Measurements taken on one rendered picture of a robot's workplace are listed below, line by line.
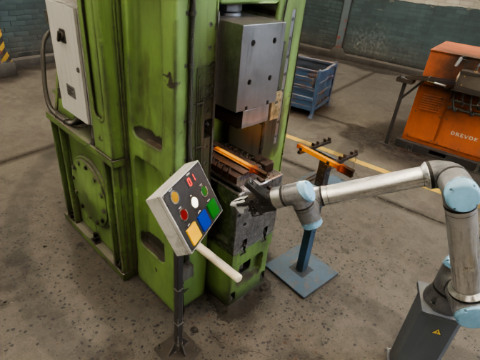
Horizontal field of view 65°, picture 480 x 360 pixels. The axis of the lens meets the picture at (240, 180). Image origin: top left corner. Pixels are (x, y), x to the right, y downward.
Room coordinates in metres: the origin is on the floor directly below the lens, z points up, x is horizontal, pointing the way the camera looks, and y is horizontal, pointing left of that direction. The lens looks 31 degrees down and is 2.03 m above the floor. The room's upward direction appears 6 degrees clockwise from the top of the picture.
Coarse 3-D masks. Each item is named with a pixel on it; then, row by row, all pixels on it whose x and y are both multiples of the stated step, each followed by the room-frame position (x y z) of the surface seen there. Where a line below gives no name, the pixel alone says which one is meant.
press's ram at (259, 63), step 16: (224, 16) 1.90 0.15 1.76; (240, 16) 1.95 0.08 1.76; (256, 16) 2.01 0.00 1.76; (224, 32) 1.79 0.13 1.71; (240, 32) 1.73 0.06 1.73; (256, 32) 1.78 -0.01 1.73; (272, 32) 1.87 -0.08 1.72; (224, 48) 1.79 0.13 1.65; (240, 48) 1.72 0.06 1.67; (256, 48) 1.79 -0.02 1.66; (272, 48) 1.88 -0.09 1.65; (224, 64) 1.78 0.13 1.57; (240, 64) 1.72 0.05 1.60; (256, 64) 1.80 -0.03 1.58; (272, 64) 1.89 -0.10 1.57; (224, 80) 1.78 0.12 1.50; (240, 80) 1.72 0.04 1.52; (256, 80) 1.81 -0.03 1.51; (272, 80) 1.90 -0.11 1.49; (224, 96) 1.77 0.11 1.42; (240, 96) 1.73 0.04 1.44; (256, 96) 1.82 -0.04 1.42; (272, 96) 1.91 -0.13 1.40
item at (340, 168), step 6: (300, 144) 2.13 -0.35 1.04; (306, 150) 2.07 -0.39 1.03; (312, 150) 2.07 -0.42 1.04; (318, 156) 2.01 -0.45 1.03; (324, 156) 2.00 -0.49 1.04; (330, 162) 1.94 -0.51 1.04; (336, 162) 1.94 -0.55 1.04; (336, 168) 1.90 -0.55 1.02; (342, 168) 1.88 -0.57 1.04; (348, 168) 1.86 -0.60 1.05; (348, 174) 1.85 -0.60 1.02
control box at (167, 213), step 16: (176, 176) 1.37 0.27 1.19; (192, 176) 1.41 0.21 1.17; (160, 192) 1.24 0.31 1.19; (176, 192) 1.27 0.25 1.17; (192, 192) 1.36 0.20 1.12; (208, 192) 1.45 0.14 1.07; (160, 208) 1.19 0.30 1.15; (176, 208) 1.22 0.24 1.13; (192, 208) 1.30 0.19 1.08; (160, 224) 1.19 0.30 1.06; (176, 224) 1.17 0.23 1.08; (176, 240) 1.17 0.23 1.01
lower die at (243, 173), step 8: (216, 144) 2.12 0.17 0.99; (216, 152) 2.01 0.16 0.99; (232, 152) 2.03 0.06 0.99; (216, 160) 1.93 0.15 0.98; (224, 160) 1.92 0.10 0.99; (232, 160) 1.92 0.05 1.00; (248, 160) 1.95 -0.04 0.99; (224, 168) 1.85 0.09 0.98; (240, 168) 1.85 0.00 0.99; (248, 168) 1.84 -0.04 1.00; (224, 176) 1.82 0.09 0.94; (232, 176) 1.78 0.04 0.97; (240, 176) 1.77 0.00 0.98; (248, 176) 1.82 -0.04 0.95; (256, 176) 1.88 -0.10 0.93; (240, 184) 1.78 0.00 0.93
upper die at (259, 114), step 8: (216, 104) 1.88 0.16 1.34; (216, 112) 1.88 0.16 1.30; (224, 112) 1.84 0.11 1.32; (232, 112) 1.80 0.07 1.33; (240, 112) 1.77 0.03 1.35; (248, 112) 1.78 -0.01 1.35; (256, 112) 1.83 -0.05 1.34; (264, 112) 1.88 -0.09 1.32; (224, 120) 1.84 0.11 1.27; (232, 120) 1.80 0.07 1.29; (240, 120) 1.76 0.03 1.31; (248, 120) 1.79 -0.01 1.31; (256, 120) 1.84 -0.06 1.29; (264, 120) 1.88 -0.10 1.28; (240, 128) 1.76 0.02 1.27
